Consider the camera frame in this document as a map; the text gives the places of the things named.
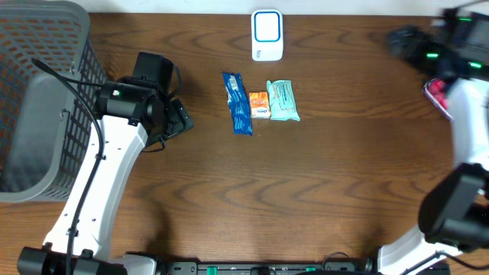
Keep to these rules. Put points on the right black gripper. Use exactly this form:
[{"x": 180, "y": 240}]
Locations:
[{"x": 399, "y": 42}]

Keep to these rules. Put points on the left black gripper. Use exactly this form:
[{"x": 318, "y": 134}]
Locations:
[{"x": 179, "y": 118}]

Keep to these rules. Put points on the red purple snack packet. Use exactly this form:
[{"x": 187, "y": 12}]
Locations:
[{"x": 434, "y": 90}]

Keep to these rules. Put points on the blue snack bar wrapper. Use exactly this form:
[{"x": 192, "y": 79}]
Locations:
[{"x": 238, "y": 103}]

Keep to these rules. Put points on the orange tissue packet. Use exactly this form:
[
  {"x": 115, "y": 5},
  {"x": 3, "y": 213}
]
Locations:
[{"x": 259, "y": 105}]

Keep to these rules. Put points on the teal wet wipes packet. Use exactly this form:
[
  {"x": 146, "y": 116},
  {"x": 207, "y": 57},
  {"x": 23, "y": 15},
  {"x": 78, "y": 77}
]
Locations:
[{"x": 282, "y": 101}]

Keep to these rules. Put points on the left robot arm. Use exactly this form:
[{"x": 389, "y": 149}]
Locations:
[{"x": 132, "y": 114}]

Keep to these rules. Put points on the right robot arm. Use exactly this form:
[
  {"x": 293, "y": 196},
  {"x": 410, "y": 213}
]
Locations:
[{"x": 450, "y": 221}]

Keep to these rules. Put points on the grey plastic mesh basket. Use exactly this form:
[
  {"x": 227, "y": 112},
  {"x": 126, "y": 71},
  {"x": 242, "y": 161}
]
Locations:
[{"x": 44, "y": 129}]

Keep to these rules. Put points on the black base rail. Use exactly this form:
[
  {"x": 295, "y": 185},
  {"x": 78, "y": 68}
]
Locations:
[{"x": 287, "y": 268}]

